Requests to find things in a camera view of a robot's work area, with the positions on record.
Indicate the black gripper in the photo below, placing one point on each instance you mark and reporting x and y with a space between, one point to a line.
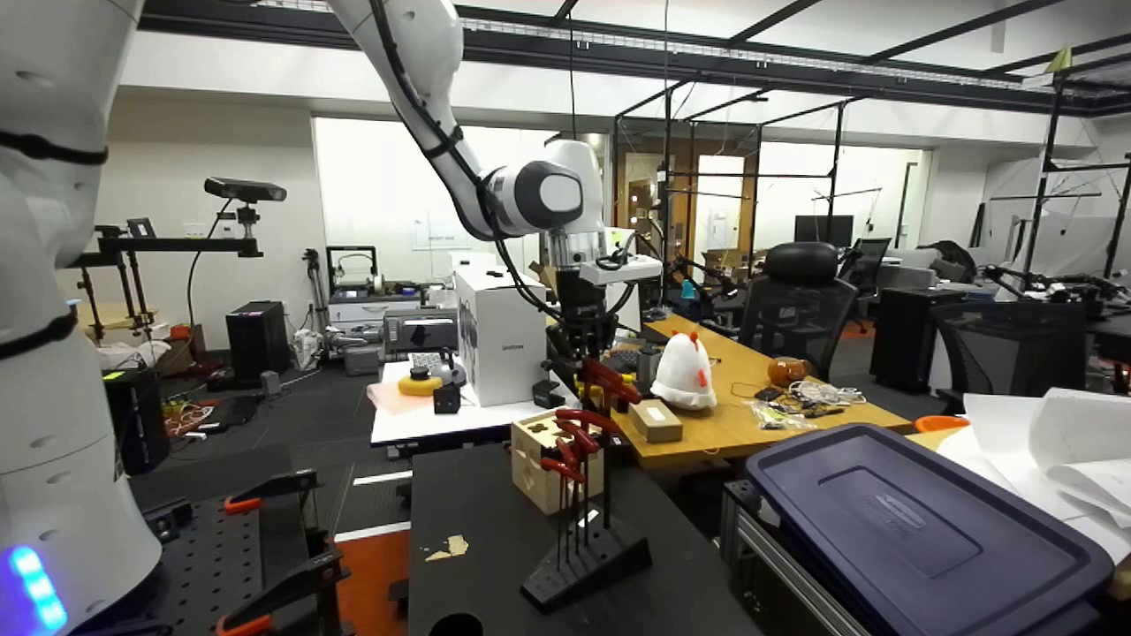
585 310

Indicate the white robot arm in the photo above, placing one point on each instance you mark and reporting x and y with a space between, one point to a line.
72 294

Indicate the white computer case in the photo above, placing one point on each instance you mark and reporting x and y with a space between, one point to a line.
496 341

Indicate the small tan box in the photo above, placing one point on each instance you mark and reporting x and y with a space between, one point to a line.
655 422

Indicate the white cone-shaped bag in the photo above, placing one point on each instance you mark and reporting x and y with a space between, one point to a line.
679 376

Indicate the wooden shape sorter box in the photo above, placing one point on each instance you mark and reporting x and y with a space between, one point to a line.
532 473

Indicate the grey desktop device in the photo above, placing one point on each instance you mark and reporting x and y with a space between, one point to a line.
422 329

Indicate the yellow tape roll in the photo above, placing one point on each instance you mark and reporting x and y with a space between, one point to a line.
419 388

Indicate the wooden office desk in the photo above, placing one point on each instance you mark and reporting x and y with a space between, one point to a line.
729 433

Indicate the small white table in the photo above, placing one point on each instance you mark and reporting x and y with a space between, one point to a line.
408 422

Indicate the brown ball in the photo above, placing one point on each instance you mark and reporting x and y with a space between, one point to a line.
788 374

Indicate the black hex key stand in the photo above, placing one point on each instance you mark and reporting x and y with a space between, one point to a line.
589 572

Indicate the black office chair with headrest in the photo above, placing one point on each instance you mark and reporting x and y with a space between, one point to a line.
796 304

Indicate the small wooden shape piece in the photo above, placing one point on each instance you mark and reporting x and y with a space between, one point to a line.
445 548

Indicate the crumpled foil wrappers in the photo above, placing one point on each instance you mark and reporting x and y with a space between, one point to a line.
815 401

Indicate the dark computer monitor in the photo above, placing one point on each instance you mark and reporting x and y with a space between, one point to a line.
826 230

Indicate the black cabinet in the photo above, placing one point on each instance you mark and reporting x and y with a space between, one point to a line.
905 341

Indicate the black computer tower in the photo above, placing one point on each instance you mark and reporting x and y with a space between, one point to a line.
257 341

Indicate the black clamp with orange grip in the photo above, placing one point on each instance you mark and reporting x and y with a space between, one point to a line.
276 489
289 587

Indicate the orange bowl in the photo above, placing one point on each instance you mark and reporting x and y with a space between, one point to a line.
941 422

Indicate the navy plastic tote lid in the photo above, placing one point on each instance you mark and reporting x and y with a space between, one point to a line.
919 532

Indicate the black mesh office chair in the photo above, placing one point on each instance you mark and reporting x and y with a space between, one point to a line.
1012 348

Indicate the black perforated breadboard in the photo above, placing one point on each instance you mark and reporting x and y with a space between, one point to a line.
198 566

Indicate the white paper sheets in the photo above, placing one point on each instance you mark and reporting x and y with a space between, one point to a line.
1061 454

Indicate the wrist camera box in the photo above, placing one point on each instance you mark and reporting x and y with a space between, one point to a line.
624 270

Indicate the small black mount block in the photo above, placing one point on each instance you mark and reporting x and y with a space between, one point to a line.
445 393

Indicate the black frame 3D printer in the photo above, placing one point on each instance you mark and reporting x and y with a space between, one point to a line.
351 270

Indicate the black camera on stand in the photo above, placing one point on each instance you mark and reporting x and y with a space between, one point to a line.
244 188

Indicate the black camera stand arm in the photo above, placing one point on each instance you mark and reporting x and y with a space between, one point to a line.
178 244

